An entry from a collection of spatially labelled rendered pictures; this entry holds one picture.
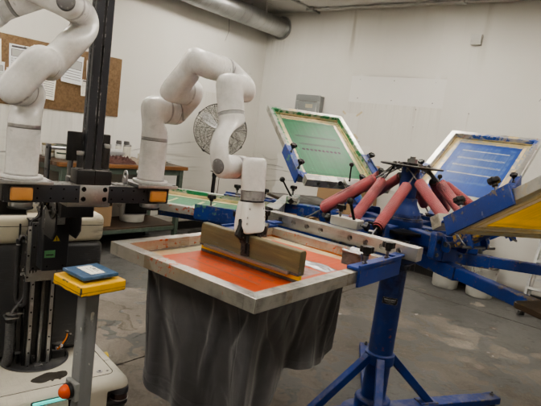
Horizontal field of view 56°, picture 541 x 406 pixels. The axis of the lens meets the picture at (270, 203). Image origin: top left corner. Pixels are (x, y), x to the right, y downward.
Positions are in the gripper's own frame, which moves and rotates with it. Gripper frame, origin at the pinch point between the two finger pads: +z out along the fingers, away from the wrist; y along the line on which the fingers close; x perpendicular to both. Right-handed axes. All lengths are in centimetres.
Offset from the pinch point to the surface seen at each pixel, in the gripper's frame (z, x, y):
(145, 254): 0.9, -13.9, 29.1
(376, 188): -19, -3, -92
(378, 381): 74, 2, -101
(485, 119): -86, -56, -443
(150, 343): 31.3, -20.6, 19.9
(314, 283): 4.4, 28.4, 5.6
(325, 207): -7, -27, -89
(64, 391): 34, -15, 52
